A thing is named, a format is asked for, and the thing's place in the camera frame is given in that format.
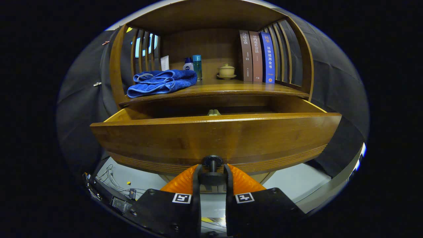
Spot reddish brown book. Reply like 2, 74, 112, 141
249, 31, 263, 83

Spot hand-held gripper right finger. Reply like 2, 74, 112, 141
224, 164, 306, 237

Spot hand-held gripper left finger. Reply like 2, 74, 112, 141
124, 164, 202, 238

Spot black drawer knob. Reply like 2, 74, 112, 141
198, 155, 228, 187

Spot dark brown book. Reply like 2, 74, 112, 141
239, 30, 253, 82

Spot blue book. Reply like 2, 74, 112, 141
259, 32, 276, 84

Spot beige lidded tea cup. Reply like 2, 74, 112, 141
217, 63, 237, 80

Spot blue folded towel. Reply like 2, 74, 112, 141
127, 69, 198, 99

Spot white panel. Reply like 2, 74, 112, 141
347, 142, 366, 180

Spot brown wooden cabinet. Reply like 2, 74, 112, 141
109, 0, 314, 192

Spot brown wooden drawer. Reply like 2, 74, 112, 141
90, 96, 342, 176

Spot thin floor cables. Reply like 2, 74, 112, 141
96, 164, 146, 199

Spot brown wooden countertop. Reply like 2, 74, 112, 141
119, 79, 309, 107

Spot teal clear bottle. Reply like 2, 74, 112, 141
193, 55, 203, 81

